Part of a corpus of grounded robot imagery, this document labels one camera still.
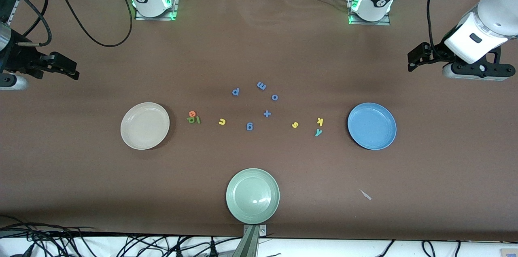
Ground beige round plate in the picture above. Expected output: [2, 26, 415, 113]
[120, 102, 170, 151]

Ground blue round plate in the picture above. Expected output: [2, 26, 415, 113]
[347, 102, 397, 151]

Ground brown table cover sheet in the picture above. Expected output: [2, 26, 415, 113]
[0, 0, 518, 238]

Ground green round plate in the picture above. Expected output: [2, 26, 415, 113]
[226, 168, 280, 225]

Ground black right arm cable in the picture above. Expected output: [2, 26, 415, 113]
[0, 0, 134, 48]

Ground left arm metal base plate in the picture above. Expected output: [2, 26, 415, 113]
[348, 0, 391, 26]

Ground tangled black floor cables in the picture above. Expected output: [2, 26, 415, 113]
[0, 215, 243, 257]

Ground grey metal camera mount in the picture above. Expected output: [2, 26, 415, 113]
[233, 224, 267, 257]

